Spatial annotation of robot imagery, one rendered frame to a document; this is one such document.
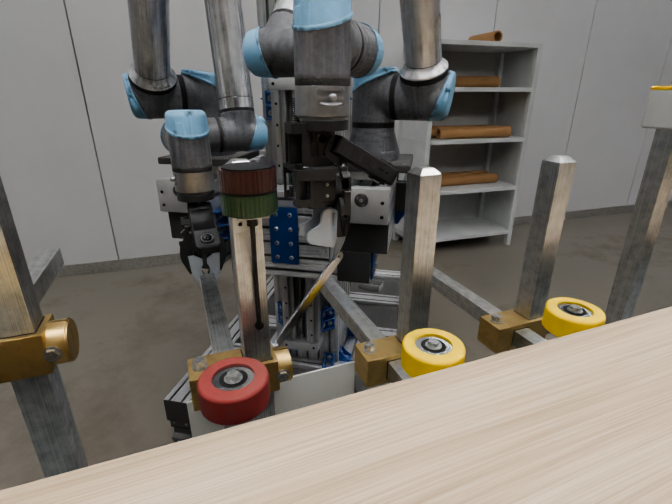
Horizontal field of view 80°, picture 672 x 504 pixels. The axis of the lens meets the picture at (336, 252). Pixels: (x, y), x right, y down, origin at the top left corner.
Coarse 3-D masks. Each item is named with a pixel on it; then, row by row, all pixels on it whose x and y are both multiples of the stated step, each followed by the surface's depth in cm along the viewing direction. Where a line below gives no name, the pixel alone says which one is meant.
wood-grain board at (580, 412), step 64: (640, 320) 59; (448, 384) 46; (512, 384) 46; (576, 384) 46; (640, 384) 46; (192, 448) 37; (256, 448) 37; (320, 448) 37; (384, 448) 37; (448, 448) 37; (512, 448) 37; (576, 448) 37; (640, 448) 37
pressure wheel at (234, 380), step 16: (208, 368) 47; (224, 368) 48; (240, 368) 48; (256, 368) 47; (208, 384) 45; (224, 384) 45; (240, 384) 45; (256, 384) 45; (208, 400) 43; (224, 400) 42; (240, 400) 43; (256, 400) 44; (208, 416) 44; (224, 416) 43; (240, 416) 43; (256, 416) 45
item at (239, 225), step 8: (224, 168) 41; (232, 168) 41; (240, 168) 41; (248, 168) 41; (256, 168) 41; (264, 168) 41; (272, 192) 42; (240, 224) 46; (248, 224) 43; (256, 224) 44; (256, 256) 47; (256, 264) 48; (256, 272) 48; (256, 280) 49; (256, 288) 50; (256, 296) 50; (256, 304) 51; (256, 312) 51; (256, 328) 52
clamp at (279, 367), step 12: (240, 348) 57; (276, 348) 57; (192, 360) 55; (216, 360) 55; (264, 360) 55; (276, 360) 55; (288, 360) 56; (192, 372) 52; (276, 372) 55; (288, 372) 56; (192, 384) 51; (276, 384) 56; (192, 396) 52
